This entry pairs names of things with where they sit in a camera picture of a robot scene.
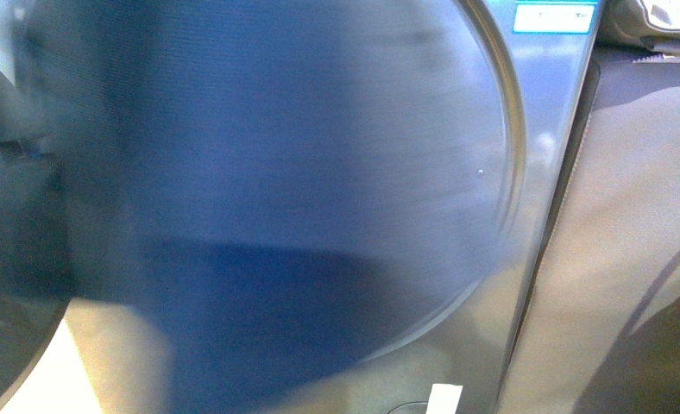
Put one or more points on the white tape piece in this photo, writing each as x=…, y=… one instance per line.
x=443, y=398

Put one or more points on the dark navy knit garment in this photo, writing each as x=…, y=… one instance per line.
x=281, y=188

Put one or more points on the white blue energy label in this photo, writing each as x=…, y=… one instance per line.
x=554, y=17

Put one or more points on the washing machine round door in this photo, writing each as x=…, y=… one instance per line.
x=35, y=273

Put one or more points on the grey front-load washing machine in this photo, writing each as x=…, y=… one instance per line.
x=470, y=342

